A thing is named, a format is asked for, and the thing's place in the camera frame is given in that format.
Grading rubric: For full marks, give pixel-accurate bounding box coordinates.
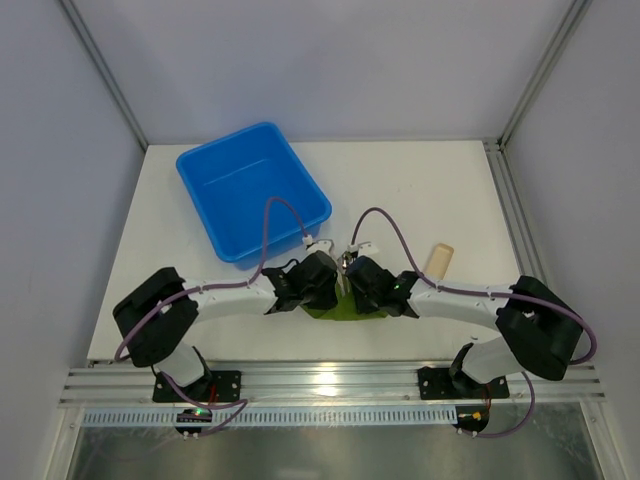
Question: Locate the left aluminium frame post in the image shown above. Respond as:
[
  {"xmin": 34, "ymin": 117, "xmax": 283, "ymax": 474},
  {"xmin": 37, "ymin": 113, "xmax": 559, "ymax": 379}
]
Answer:
[{"xmin": 56, "ymin": 0, "xmax": 149, "ymax": 152}]

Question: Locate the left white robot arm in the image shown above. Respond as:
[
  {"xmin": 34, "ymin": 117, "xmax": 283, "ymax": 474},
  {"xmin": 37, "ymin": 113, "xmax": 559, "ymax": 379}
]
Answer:
[{"xmin": 113, "ymin": 251, "xmax": 338, "ymax": 406}]

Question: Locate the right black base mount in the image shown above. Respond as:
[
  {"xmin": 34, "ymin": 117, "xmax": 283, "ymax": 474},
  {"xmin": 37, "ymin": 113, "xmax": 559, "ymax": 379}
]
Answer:
[{"xmin": 417, "ymin": 367, "xmax": 510, "ymax": 400}]

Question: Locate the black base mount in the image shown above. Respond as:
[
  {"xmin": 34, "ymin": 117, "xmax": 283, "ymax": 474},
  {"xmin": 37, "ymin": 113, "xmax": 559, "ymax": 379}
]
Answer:
[
  {"xmin": 417, "ymin": 367, "xmax": 510, "ymax": 400},
  {"xmin": 152, "ymin": 370, "xmax": 242, "ymax": 404}
]

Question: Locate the right aluminium side rail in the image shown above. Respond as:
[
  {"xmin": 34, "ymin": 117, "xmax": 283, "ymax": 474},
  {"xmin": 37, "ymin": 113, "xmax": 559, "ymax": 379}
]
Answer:
[{"xmin": 482, "ymin": 140, "xmax": 574, "ymax": 362}]

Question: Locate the right aluminium frame post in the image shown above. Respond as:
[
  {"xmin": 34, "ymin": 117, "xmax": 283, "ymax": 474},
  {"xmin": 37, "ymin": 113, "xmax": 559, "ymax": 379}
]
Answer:
[{"xmin": 497, "ymin": 0, "xmax": 592, "ymax": 150}]

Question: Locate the silver spoon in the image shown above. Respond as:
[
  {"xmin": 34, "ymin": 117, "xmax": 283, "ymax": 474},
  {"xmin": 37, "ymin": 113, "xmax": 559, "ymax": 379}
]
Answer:
[{"xmin": 338, "ymin": 251, "xmax": 352, "ymax": 297}]

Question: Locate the aluminium front rail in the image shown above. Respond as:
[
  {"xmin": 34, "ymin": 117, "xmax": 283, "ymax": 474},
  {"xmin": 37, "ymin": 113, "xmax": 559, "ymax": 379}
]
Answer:
[{"xmin": 59, "ymin": 361, "xmax": 606, "ymax": 407}]

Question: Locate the white slotted cable duct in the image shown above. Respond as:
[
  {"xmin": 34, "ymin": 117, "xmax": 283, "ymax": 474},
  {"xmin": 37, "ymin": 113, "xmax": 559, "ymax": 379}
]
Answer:
[{"xmin": 81, "ymin": 405, "xmax": 457, "ymax": 429}]

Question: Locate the green paper napkin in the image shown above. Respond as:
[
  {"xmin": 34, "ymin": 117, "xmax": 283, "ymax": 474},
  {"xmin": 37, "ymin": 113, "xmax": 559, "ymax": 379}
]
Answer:
[{"xmin": 302, "ymin": 292, "xmax": 387, "ymax": 321}]

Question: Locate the blue plastic bin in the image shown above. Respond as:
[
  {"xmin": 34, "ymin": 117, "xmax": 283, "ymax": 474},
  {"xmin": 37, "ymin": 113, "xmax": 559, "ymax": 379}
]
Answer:
[{"xmin": 176, "ymin": 122, "xmax": 332, "ymax": 270}]

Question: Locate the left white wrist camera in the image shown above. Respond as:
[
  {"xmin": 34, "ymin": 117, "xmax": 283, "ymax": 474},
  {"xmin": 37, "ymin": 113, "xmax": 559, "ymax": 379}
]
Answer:
[{"xmin": 303, "ymin": 234, "xmax": 334, "ymax": 257}]

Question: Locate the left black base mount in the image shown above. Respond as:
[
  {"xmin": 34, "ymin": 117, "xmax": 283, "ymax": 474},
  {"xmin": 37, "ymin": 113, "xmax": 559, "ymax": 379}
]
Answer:
[{"xmin": 152, "ymin": 370, "xmax": 242, "ymax": 404}]

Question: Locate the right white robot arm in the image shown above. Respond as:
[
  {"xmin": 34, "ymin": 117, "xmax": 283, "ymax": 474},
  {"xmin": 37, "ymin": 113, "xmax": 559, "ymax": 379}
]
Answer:
[{"xmin": 346, "ymin": 256, "xmax": 585, "ymax": 398}]

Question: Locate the beige cutlery tray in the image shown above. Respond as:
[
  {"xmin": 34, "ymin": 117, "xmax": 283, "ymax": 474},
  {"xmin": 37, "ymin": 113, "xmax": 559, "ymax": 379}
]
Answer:
[{"xmin": 423, "ymin": 243, "xmax": 455, "ymax": 280}]

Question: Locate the aluminium frame post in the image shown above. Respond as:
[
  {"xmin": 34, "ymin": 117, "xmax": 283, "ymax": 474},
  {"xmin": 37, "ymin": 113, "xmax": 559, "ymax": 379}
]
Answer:
[
  {"xmin": 497, "ymin": 0, "xmax": 592, "ymax": 150},
  {"xmin": 56, "ymin": 0, "xmax": 149, "ymax": 152}
]

